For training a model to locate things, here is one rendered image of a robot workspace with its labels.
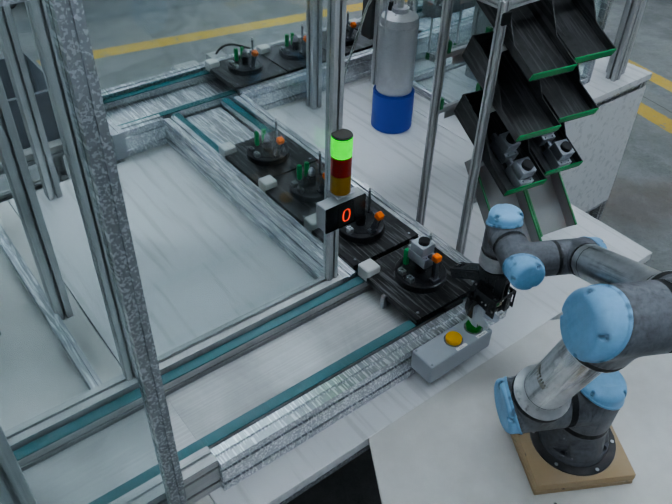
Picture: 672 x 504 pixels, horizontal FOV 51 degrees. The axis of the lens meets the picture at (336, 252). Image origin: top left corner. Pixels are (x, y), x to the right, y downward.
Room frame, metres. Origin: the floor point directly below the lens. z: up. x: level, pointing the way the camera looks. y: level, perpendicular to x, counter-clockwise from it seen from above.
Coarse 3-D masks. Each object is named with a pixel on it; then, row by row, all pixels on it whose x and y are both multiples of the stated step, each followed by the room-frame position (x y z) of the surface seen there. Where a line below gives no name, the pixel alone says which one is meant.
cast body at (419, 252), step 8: (416, 240) 1.41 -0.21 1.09; (424, 240) 1.40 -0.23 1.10; (416, 248) 1.39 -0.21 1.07; (424, 248) 1.38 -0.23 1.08; (432, 248) 1.40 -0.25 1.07; (408, 256) 1.41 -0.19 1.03; (416, 256) 1.39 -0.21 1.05; (424, 256) 1.38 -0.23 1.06; (424, 264) 1.37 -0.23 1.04; (432, 264) 1.38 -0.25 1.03
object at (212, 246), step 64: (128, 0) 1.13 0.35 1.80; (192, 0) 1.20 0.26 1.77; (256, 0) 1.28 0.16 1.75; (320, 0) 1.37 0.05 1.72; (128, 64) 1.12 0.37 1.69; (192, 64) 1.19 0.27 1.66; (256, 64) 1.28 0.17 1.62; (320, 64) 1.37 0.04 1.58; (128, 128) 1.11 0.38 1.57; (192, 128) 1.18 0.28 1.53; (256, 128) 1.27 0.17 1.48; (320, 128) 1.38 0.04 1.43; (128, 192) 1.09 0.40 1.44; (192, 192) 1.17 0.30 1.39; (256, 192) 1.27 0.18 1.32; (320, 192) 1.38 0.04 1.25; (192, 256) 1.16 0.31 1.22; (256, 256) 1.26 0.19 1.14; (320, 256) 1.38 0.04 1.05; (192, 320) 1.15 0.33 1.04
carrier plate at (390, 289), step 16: (384, 256) 1.48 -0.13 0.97; (400, 256) 1.48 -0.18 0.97; (384, 272) 1.41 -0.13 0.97; (448, 272) 1.42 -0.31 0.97; (384, 288) 1.35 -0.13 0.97; (400, 288) 1.35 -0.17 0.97; (448, 288) 1.36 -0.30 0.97; (464, 288) 1.36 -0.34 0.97; (400, 304) 1.29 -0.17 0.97; (416, 304) 1.29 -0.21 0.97; (432, 304) 1.29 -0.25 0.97; (448, 304) 1.30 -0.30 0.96; (416, 320) 1.24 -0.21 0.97
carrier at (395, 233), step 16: (368, 208) 1.66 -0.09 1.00; (352, 224) 1.59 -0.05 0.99; (368, 224) 1.60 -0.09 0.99; (384, 224) 1.60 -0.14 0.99; (400, 224) 1.63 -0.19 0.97; (352, 240) 1.54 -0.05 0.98; (368, 240) 1.54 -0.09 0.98; (384, 240) 1.55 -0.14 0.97; (400, 240) 1.55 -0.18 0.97; (352, 256) 1.47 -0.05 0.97; (368, 256) 1.48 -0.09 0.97
